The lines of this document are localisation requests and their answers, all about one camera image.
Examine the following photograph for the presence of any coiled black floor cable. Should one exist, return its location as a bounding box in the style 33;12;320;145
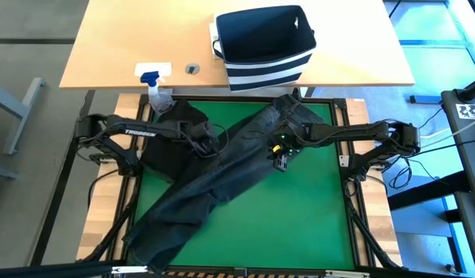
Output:
387;160;414;190

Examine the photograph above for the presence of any black garment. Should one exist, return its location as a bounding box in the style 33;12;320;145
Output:
123;93;327;276
138;99;212;183

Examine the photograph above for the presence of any wooden workbench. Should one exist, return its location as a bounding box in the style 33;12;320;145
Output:
76;92;404;271

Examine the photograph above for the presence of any clear spray bottle blue trigger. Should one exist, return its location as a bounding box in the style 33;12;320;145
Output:
140;71;178;116

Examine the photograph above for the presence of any light wooden desk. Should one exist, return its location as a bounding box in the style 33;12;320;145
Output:
59;0;416;90

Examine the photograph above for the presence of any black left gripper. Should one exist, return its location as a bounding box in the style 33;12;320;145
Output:
180;119;225;160

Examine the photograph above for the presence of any black aluminium table frame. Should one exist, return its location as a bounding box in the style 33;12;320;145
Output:
76;92;404;278

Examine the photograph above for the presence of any navy white striped laundry bin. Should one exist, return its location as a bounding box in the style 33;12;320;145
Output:
211;4;318;93

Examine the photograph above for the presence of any grey metal desk leg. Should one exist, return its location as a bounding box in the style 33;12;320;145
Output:
0;76;47;155

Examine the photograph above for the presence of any grey side desk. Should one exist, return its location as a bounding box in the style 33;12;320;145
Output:
441;75;475;278

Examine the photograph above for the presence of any white rectangular desk grommet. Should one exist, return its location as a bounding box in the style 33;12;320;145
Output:
134;62;172;77

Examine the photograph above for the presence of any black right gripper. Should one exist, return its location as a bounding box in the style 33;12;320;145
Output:
266;128;307;173

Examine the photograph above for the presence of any white paper with markers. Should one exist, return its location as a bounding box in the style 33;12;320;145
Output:
455;103;475;120

